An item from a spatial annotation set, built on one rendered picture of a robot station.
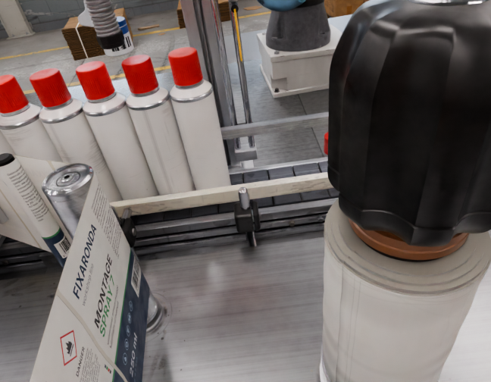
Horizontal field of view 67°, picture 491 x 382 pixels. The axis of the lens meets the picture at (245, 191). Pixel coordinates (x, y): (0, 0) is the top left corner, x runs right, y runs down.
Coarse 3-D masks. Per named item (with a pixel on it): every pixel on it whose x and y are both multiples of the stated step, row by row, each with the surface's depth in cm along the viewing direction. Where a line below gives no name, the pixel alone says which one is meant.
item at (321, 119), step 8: (328, 112) 51; (280, 120) 51; (288, 120) 51; (296, 120) 51; (304, 120) 51; (312, 120) 51; (320, 120) 51; (224, 128) 52; (232, 128) 51; (240, 128) 51; (248, 128) 51; (256, 128) 51; (264, 128) 51; (272, 128) 51; (280, 128) 51; (288, 128) 51; (296, 128) 52; (224, 136) 52; (232, 136) 52; (240, 136) 52
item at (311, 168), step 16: (240, 176) 56; (256, 176) 56; (272, 176) 55; (288, 176) 55; (304, 192) 52; (320, 192) 51; (336, 192) 51; (192, 208) 52; (208, 208) 51; (224, 208) 51; (16, 240) 52
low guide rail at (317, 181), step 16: (304, 176) 49; (320, 176) 48; (192, 192) 49; (208, 192) 49; (224, 192) 48; (256, 192) 49; (272, 192) 49; (288, 192) 49; (144, 208) 49; (160, 208) 49; (176, 208) 50
